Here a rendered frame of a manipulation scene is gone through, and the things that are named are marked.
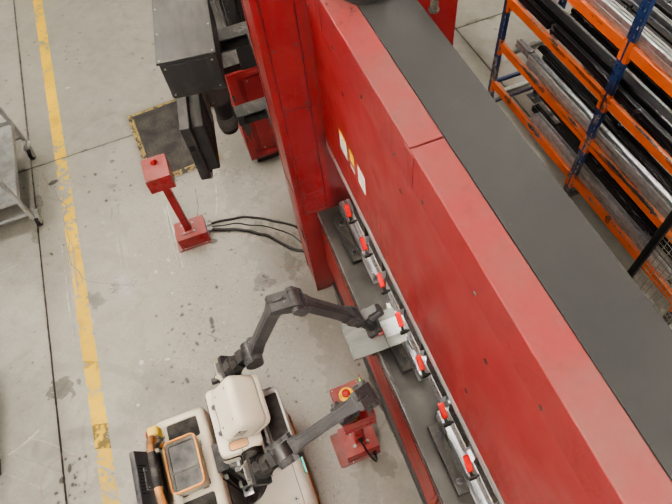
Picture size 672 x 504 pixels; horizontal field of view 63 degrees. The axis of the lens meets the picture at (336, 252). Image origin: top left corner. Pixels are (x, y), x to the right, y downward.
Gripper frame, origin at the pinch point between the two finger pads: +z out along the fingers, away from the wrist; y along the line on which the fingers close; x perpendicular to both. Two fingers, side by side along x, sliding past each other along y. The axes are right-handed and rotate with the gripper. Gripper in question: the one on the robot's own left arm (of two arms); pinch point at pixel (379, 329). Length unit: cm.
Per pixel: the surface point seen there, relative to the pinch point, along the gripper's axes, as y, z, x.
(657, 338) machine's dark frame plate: -77, -100, -86
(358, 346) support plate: -3.9, -4.4, 11.2
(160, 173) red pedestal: 158, -20, 84
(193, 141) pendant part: 99, -69, 23
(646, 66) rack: 68, 48, -171
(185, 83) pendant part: 101, -93, 3
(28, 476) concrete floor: 33, -10, 239
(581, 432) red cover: -87, -111, -65
